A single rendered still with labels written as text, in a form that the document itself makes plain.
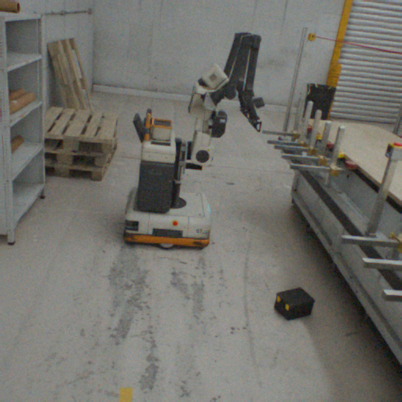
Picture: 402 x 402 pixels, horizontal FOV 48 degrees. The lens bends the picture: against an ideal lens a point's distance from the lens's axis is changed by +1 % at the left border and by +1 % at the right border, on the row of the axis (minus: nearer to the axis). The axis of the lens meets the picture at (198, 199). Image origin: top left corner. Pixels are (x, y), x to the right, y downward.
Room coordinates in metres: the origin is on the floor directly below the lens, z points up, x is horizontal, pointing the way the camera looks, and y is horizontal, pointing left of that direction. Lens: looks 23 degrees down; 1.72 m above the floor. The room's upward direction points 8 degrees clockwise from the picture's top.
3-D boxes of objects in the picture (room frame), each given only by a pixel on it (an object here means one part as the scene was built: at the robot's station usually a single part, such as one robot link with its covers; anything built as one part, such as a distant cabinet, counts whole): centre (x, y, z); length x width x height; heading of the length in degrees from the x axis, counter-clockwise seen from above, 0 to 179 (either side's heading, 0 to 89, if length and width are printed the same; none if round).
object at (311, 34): (4.31, -0.78, 1.20); 0.15 x 0.12 x 1.00; 6
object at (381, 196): (2.27, -0.96, 0.93); 0.05 x 0.05 x 0.45; 6
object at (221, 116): (3.38, -0.05, 0.99); 0.28 x 0.16 x 0.22; 6
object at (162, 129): (3.33, 0.35, 0.87); 0.23 x 0.15 x 0.11; 6
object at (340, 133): (3.00, -0.88, 0.90); 0.04 x 0.04 x 0.48; 6
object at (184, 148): (3.42, 0.08, 0.68); 0.28 x 0.27 x 0.25; 6
